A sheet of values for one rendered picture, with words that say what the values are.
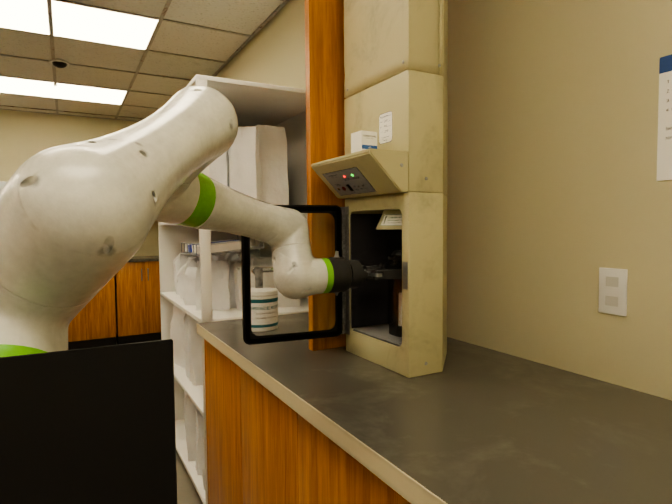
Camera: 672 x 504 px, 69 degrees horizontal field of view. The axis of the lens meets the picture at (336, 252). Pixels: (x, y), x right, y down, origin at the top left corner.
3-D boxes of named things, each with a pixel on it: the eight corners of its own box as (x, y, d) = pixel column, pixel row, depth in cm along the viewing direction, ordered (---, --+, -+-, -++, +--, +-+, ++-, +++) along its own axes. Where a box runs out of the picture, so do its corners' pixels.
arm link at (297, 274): (271, 305, 123) (286, 293, 114) (263, 258, 127) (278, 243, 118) (320, 301, 130) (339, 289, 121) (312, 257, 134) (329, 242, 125)
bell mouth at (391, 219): (412, 228, 151) (412, 211, 151) (452, 229, 136) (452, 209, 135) (363, 229, 143) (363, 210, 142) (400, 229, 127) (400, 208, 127)
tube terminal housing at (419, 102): (409, 340, 164) (409, 108, 160) (481, 364, 136) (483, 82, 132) (345, 350, 152) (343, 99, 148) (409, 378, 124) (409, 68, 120)
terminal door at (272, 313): (342, 336, 150) (341, 205, 148) (243, 345, 139) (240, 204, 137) (341, 335, 151) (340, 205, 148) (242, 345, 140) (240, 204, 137)
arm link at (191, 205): (149, 175, 81) (129, 126, 86) (106, 223, 85) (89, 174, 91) (227, 201, 96) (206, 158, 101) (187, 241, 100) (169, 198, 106)
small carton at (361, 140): (366, 157, 132) (366, 135, 131) (377, 155, 127) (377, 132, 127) (351, 156, 129) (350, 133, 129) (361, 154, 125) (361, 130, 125)
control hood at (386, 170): (344, 198, 150) (344, 165, 149) (409, 191, 121) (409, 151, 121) (310, 198, 144) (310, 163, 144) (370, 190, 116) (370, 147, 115)
